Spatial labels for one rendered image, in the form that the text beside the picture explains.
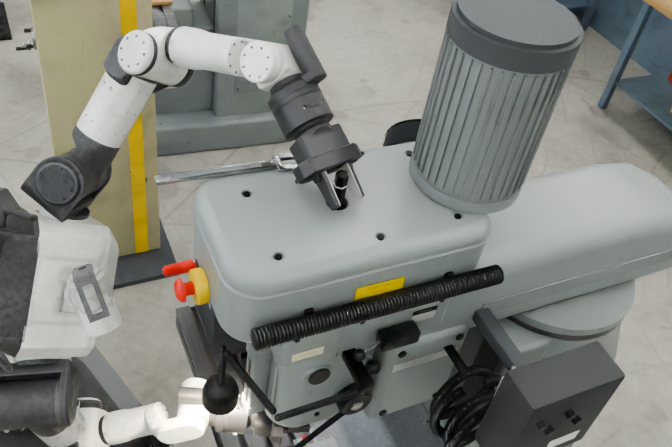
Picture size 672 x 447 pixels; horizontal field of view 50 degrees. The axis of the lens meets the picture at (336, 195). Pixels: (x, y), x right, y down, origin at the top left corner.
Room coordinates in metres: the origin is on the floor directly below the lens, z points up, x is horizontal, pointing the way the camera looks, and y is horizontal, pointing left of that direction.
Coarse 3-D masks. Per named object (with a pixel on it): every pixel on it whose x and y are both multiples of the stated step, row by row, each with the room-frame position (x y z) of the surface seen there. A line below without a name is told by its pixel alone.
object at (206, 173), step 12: (276, 156) 0.96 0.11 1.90; (288, 156) 0.96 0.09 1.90; (216, 168) 0.90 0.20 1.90; (228, 168) 0.90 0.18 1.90; (240, 168) 0.91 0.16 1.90; (252, 168) 0.92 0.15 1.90; (264, 168) 0.92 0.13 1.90; (288, 168) 0.93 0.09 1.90; (156, 180) 0.84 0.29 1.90; (168, 180) 0.85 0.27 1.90; (180, 180) 0.86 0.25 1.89; (192, 180) 0.87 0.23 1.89
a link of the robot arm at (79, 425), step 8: (80, 400) 0.84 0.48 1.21; (88, 400) 0.85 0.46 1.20; (96, 400) 0.85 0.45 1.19; (80, 416) 0.78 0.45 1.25; (72, 424) 0.73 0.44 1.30; (80, 424) 0.77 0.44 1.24; (64, 432) 0.71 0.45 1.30; (72, 432) 0.73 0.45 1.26; (80, 432) 0.76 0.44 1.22; (48, 440) 0.70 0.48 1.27; (56, 440) 0.71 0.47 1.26; (64, 440) 0.72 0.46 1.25; (72, 440) 0.74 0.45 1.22; (80, 440) 0.76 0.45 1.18
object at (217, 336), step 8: (208, 304) 1.27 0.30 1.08; (208, 312) 1.27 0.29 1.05; (208, 320) 1.27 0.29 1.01; (216, 320) 1.20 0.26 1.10; (208, 328) 1.26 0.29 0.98; (216, 328) 1.21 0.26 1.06; (208, 336) 1.26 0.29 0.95; (216, 336) 1.21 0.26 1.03; (224, 336) 1.22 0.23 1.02; (216, 344) 1.21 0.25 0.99; (224, 344) 1.22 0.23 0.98; (232, 344) 1.23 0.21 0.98; (240, 344) 1.24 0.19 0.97; (216, 352) 1.21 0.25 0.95; (232, 352) 1.23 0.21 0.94
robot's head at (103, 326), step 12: (72, 288) 0.78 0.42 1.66; (84, 288) 0.79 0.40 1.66; (72, 300) 0.80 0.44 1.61; (96, 300) 0.78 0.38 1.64; (108, 300) 0.79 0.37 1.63; (84, 312) 0.77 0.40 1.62; (96, 312) 0.77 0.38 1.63; (84, 324) 0.76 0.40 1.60; (96, 324) 0.76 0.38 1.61; (108, 324) 0.76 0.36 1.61; (120, 324) 0.78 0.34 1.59
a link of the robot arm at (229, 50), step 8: (224, 40) 1.05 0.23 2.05; (232, 40) 1.05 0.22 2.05; (240, 40) 1.06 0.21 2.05; (248, 40) 1.07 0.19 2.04; (256, 40) 1.08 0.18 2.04; (224, 48) 1.04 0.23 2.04; (232, 48) 1.04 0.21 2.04; (240, 48) 1.06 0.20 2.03; (216, 56) 1.03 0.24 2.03; (224, 56) 1.03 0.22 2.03; (232, 56) 1.04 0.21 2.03; (224, 64) 1.02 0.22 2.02; (232, 64) 1.03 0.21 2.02; (224, 72) 1.03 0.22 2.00; (232, 72) 1.03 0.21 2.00; (240, 72) 1.04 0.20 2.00
